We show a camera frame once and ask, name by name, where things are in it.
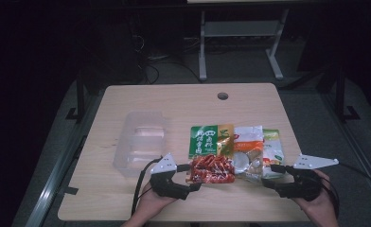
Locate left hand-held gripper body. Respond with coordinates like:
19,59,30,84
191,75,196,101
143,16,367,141
149,152,191,201

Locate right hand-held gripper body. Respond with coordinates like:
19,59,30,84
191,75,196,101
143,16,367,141
279,153,340,202

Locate clear plastic container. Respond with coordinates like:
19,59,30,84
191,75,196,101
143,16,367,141
112,111,169,178

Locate green and red seasoning packet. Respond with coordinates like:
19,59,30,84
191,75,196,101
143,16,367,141
186,123,237,185

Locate white and orange food packet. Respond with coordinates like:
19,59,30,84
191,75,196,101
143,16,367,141
232,125,265,183

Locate person's left hand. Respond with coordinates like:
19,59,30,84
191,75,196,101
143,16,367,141
135,182,182,219

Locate person's right hand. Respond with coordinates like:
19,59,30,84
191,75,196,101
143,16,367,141
291,169,339,220

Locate green and white food packet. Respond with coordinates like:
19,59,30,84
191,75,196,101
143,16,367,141
261,128,286,181

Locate black metal stand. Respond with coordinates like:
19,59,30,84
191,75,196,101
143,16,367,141
64,70,87,124
334,65,362,123

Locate black tape piece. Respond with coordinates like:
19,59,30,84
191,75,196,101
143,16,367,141
62,185,80,196

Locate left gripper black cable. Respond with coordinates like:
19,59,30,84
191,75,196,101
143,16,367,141
131,156,163,216

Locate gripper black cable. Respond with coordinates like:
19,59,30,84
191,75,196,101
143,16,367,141
318,162,371,220
131,156,163,216

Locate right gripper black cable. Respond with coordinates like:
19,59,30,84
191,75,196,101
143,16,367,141
318,162,371,220

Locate grey metal rail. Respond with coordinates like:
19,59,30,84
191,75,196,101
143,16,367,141
24,91,107,227
319,91,371,216

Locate black floor cables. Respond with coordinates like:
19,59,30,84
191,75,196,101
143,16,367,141
135,33,204,85

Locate white metal stand frame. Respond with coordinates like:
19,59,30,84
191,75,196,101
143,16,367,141
198,9,291,81

